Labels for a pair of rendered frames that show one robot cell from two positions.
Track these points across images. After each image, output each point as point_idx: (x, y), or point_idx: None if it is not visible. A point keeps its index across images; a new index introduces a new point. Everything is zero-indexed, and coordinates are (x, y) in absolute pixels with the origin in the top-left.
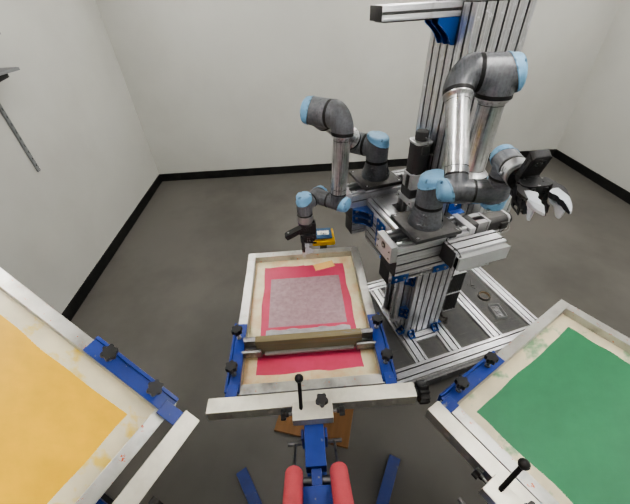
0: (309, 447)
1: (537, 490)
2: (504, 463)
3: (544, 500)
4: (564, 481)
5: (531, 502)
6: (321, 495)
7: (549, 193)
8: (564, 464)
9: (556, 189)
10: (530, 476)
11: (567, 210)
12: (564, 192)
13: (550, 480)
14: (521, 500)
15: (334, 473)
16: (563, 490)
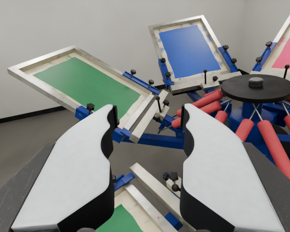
0: None
1: (156, 215)
2: (174, 229)
3: (154, 210)
4: (133, 231)
5: (173, 177)
6: None
7: (111, 187)
8: None
9: (50, 200)
10: (158, 223)
11: (116, 109)
12: (46, 161)
13: (142, 230)
14: (172, 197)
15: None
16: (136, 225)
